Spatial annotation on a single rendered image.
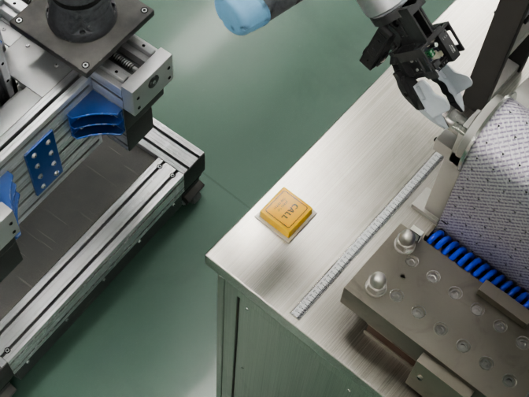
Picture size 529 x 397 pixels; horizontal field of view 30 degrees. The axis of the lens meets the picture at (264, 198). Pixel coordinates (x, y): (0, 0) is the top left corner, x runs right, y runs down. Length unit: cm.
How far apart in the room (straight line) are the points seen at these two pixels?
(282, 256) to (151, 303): 99
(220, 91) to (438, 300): 158
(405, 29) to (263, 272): 54
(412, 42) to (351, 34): 177
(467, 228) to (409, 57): 34
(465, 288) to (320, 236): 30
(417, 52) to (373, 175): 49
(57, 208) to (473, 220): 133
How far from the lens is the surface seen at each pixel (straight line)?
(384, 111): 198
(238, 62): 315
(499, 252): 167
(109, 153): 273
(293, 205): 182
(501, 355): 165
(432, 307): 165
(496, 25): 183
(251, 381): 220
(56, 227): 263
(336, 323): 175
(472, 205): 161
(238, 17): 145
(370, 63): 157
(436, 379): 163
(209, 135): 299
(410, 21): 146
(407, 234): 165
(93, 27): 215
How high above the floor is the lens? 252
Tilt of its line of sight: 61 degrees down
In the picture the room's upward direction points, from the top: 5 degrees clockwise
